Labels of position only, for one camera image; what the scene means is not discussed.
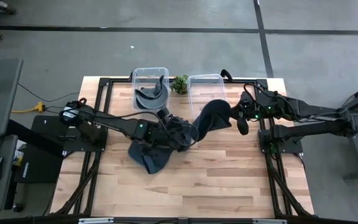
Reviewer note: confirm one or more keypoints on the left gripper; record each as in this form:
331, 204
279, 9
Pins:
172, 133

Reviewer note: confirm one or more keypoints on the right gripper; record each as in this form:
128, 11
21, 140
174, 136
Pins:
244, 112

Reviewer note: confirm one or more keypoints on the dark blue cap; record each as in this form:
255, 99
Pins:
213, 115

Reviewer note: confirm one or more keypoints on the light grey cap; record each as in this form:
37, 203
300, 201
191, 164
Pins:
151, 102

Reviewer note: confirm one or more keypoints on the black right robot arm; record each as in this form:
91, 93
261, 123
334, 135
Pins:
309, 110

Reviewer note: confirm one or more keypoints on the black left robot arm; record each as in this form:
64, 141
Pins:
113, 123

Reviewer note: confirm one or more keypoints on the clear plastic bin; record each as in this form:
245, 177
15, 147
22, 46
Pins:
149, 74
205, 93

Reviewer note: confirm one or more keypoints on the small green potted plant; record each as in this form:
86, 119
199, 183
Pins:
180, 84

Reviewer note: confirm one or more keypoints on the black case with white print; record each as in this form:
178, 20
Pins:
42, 171

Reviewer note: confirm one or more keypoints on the yellow power plug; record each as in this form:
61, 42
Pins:
39, 107

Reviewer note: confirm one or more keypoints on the small white yellow packet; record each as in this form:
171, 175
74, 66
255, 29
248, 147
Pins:
19, 155

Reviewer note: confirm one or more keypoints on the black caster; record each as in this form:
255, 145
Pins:
17, 207

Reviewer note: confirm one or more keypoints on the black aluminium frame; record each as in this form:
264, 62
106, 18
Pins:
197, 81

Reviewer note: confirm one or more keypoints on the silver bracket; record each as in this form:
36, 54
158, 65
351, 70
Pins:
95, 220
269, 221

